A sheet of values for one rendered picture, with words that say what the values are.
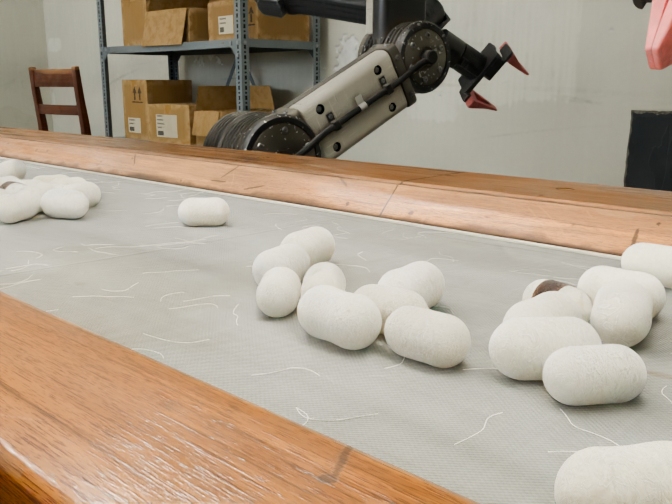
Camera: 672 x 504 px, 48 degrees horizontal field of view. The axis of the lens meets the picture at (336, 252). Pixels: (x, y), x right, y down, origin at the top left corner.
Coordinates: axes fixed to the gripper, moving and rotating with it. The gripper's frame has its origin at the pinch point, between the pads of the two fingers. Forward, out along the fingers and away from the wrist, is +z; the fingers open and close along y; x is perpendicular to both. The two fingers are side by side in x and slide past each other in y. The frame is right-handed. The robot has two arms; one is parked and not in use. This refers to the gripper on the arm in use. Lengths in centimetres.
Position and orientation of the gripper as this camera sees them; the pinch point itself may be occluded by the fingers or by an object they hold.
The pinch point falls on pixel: (659, 49)
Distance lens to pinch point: 43.1
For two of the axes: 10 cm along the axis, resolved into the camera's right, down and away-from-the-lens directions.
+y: 7.1, 1.8, -6.8
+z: -5.5, 7.5, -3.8
